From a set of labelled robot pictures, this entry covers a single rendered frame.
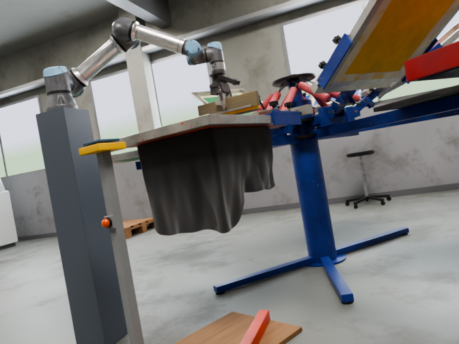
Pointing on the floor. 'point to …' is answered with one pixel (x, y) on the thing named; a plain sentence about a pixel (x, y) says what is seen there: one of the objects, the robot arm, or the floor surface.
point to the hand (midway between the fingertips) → (227, 108)
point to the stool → (365, 181)
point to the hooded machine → (6, 220)
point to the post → (117, 235)
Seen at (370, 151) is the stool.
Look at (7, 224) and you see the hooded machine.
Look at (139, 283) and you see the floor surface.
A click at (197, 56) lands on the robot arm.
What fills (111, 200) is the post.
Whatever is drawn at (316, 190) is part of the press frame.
